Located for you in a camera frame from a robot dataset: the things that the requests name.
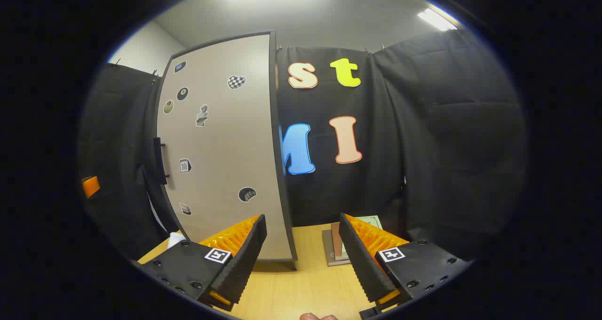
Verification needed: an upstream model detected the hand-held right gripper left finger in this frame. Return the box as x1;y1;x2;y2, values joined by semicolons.
133;214;268;311

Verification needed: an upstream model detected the black cabinet door handle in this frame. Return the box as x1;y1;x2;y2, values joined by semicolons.
153;137;170;185

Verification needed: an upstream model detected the black backdrop cloth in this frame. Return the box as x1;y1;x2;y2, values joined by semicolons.
79;28;527;264

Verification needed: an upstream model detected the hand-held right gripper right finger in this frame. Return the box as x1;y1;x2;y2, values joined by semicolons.
339;213;472;311

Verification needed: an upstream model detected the beige cabinet door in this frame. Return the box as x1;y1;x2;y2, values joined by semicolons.
155;32;293;260

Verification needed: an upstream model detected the ceiling light panel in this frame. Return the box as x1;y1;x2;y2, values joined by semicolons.
418;7;458;32

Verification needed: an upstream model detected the pale green book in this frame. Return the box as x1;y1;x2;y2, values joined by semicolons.
355;215;383;231

